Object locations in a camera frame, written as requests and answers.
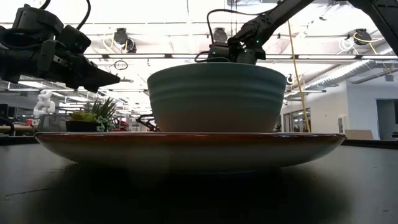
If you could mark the long ceiling light bar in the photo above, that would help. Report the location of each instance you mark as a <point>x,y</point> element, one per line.
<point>140,56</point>

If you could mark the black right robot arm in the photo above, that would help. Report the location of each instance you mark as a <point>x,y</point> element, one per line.
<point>273,15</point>

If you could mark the potted succulent plant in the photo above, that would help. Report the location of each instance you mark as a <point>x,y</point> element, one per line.
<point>90,119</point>

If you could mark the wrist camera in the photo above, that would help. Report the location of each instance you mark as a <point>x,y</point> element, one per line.
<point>73,39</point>
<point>219,51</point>

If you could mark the black aluminium table frame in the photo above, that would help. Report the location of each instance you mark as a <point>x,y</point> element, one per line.
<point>373,143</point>

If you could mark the white wall box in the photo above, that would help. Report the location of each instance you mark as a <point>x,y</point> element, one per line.
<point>343,124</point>

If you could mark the small black hanging reel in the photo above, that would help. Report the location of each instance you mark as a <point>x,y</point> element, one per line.
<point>289,79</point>

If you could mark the teal ribbed bowl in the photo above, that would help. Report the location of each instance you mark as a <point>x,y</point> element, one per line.
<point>217,99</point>

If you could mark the wooden bar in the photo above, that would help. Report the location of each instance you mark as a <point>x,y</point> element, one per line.
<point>15,127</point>

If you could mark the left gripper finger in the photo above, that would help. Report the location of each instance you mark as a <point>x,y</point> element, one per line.
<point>90,87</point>
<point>96,74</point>

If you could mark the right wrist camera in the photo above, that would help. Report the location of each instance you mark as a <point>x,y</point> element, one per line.
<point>219,51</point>

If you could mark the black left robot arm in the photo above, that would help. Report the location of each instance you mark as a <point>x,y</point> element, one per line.
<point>34,21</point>

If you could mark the silver ventilation duct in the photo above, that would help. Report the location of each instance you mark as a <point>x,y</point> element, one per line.
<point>351,70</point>

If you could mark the cardboard box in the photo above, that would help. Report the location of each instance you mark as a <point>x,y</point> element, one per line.
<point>359,134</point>

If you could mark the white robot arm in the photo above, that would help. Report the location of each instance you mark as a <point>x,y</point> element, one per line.
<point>45,102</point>

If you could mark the neighbour station robot arm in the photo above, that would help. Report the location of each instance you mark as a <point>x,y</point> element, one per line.
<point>149,123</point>

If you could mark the thin black vertical pole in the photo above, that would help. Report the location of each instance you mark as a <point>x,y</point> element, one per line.
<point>235,18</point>

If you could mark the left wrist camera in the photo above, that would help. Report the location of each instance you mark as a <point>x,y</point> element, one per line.
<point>73,39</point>

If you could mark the dark transparent bin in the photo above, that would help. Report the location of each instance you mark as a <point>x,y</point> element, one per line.
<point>49,123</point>

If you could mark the brown-rimmed ceramic plate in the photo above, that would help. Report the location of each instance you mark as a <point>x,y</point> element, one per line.
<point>186,149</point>

